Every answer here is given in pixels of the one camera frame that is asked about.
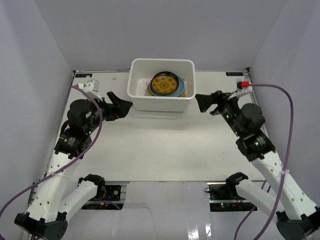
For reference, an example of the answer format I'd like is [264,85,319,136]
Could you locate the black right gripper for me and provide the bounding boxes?
[194,90,242,137]

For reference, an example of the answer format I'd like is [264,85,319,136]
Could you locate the light blue plate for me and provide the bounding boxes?
[149,72,184,97]

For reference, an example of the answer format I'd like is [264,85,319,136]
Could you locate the yellow patterned plate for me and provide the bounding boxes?
[150,72,179,95]

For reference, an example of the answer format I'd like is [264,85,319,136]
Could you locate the black plate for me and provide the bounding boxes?
[151,71,180,96]

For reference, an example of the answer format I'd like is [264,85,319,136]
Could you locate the rectangular woven bamboo plate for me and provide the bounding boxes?
[180,78,188,98]

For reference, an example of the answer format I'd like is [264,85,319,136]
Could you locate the round woven bamboo plate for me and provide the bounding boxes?
[146,84,154,97]

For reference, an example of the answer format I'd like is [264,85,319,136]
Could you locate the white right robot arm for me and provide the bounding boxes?
[195,90,320,240]

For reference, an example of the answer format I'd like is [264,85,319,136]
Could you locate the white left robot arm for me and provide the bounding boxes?
[14,91,133,240]

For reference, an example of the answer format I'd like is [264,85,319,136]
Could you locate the white plastic bin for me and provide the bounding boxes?
[127,58,196,112]

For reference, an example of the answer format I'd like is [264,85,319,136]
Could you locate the white paper sheet front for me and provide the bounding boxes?
[63,182,267,240]

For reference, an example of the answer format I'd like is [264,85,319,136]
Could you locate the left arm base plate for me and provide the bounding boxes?
[82,183,123,205]

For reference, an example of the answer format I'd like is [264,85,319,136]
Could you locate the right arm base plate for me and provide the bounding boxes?
[204,182,253,213]

